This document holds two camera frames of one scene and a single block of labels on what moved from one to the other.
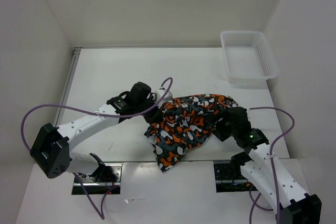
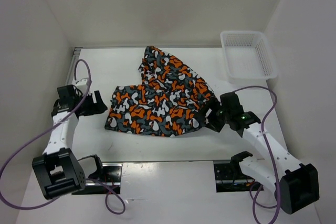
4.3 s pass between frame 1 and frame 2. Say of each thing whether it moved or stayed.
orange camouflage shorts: moved
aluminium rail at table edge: stayed
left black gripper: moved
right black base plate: stayed
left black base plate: stayed
